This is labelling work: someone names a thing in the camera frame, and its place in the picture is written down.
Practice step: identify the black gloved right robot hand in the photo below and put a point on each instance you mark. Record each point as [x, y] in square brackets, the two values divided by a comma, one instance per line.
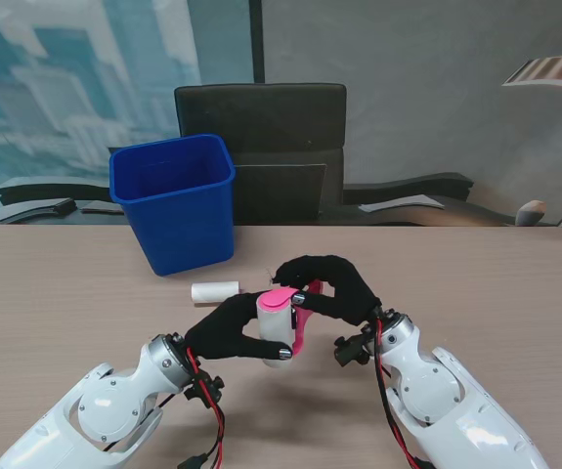
[354, 298]

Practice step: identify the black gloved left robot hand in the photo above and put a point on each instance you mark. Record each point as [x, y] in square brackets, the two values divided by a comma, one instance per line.
[222, 332]

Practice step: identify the new white lint refill roll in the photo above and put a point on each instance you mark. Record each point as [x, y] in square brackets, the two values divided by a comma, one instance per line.
[212, 292]

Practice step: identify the used white lint roll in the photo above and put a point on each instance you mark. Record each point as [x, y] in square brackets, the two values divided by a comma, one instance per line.
[274, 325]

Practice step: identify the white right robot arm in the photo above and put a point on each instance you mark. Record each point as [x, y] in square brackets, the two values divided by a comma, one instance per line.
[432, 386]

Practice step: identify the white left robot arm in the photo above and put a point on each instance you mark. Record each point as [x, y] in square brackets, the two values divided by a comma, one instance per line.
[104, 410]

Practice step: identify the white paper sheet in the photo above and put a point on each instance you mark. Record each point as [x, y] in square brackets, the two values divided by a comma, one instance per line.
[402, 202]

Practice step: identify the blue plastic bin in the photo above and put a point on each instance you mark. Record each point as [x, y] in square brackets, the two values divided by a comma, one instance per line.
[178, 215]

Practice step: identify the dark curved low platform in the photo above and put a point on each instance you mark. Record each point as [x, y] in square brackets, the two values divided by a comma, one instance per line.
[41, 193]
[407, 183]

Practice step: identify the grey paper sheet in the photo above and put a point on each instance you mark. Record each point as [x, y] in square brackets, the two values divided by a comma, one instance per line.
[102, 208]

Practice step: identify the round beige knob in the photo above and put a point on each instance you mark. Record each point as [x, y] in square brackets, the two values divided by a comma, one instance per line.
[531, 212]

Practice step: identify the small black box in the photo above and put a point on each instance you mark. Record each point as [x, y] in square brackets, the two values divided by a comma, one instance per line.
[64, 206]

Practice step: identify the black office chair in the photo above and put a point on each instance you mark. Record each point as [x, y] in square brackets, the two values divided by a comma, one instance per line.
[261, 117]

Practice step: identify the curved wooden shelf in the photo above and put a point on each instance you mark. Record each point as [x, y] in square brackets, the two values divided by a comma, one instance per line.
[554, 73]

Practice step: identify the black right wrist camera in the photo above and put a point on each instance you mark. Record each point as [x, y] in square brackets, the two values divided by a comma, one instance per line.
[351, 349]

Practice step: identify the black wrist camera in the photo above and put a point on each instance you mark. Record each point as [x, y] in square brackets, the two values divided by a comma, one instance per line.
[207, 388]
[351, 349]

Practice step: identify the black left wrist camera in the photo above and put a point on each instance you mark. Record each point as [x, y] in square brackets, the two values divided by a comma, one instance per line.
[207, 388]

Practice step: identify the black window post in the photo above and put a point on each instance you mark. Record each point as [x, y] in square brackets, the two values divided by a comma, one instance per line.
[257, 39]

